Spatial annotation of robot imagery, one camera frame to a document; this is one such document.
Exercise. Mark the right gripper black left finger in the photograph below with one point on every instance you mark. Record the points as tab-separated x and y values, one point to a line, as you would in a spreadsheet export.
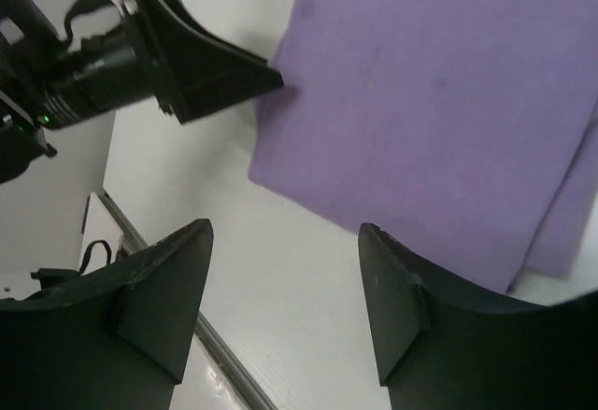
116	338

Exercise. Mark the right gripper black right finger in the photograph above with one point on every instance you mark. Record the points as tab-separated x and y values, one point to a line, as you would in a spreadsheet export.
443	342

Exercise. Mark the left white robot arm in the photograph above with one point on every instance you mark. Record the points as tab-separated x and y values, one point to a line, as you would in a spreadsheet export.
30	43

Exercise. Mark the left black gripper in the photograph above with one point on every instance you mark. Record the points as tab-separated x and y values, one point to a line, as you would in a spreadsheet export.
192	72

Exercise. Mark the lilac t shirt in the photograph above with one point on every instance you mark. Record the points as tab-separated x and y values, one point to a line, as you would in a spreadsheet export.
466	129

